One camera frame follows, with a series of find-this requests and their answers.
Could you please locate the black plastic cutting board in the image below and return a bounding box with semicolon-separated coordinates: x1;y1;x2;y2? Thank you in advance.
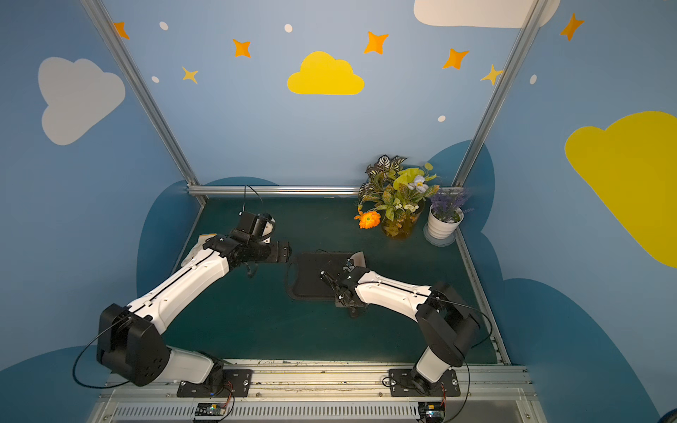
284;250;354;301

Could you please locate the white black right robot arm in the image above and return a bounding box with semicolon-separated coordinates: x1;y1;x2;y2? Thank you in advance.
318;260;483;391

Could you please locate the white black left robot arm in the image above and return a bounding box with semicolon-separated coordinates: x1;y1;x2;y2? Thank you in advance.
96;234;292;387

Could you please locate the right green circuit board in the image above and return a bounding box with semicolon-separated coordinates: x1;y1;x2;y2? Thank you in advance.
418;402;446;423

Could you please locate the green circuit board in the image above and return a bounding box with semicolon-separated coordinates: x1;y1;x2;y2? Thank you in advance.
193;403;227;421
418;402;446;423

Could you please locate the left green circuit board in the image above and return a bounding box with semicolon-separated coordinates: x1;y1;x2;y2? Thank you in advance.
193;403;227;421

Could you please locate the white knitted work glove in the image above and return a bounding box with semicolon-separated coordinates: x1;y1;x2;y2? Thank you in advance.
181;234;215;267

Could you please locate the glass vase with artificial flowers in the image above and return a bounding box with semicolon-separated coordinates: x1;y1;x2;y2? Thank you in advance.
354;154;440;240

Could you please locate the grey plastic pot saucer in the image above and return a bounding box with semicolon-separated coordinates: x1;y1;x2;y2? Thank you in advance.
423;224;455;248

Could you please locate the white pot with lavender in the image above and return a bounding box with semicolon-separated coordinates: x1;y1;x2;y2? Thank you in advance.
428;190;470;239

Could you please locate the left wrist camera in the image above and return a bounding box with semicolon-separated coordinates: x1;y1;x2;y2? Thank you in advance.
231;211;275;243

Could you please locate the rear aluminium frame bar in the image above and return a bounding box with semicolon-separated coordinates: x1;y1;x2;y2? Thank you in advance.
188;185;360;197

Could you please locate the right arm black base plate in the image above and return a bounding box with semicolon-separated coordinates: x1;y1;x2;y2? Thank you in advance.
381;368;461;398

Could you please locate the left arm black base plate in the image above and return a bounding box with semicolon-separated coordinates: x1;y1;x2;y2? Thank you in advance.
176;367;253;398

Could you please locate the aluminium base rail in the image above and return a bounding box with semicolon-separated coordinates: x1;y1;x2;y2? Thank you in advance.
89;360;547;422

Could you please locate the left aluminium frame post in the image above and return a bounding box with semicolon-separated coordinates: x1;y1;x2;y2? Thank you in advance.
80;0;200;192

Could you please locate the aluminium frame post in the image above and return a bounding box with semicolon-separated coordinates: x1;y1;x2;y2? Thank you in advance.
451;0;559;190
80;0;200;192

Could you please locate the right aluminium frame post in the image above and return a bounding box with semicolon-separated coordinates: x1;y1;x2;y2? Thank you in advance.
451;0;559;190

